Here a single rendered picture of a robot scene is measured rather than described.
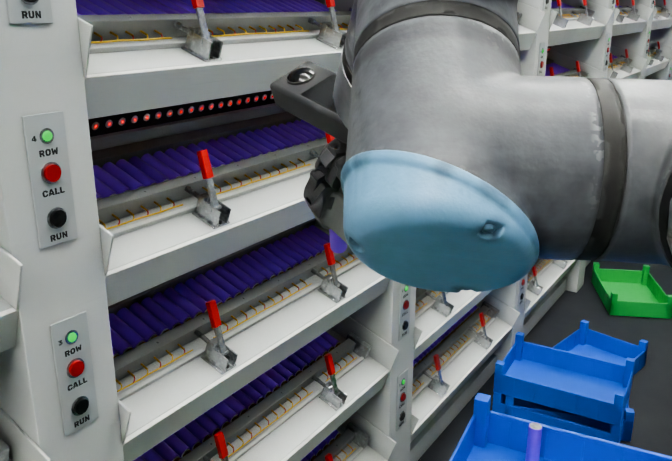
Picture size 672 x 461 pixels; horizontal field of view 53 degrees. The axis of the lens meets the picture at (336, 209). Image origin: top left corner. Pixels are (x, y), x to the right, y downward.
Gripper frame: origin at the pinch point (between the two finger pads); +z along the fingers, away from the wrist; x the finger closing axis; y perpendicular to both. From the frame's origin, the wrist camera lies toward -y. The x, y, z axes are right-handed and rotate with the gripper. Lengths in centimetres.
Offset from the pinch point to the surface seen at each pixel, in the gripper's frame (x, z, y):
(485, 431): 11.6, 37.1, 28.4
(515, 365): 61, 113, 29
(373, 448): 8, 80, 21
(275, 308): -1.1, 38.6, -4.4
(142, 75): -7.7, -2.4, -22.5
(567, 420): 56, 103, 46
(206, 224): -7.2, 16.4, -12.7
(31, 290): -27.4, 2.5, -10.5
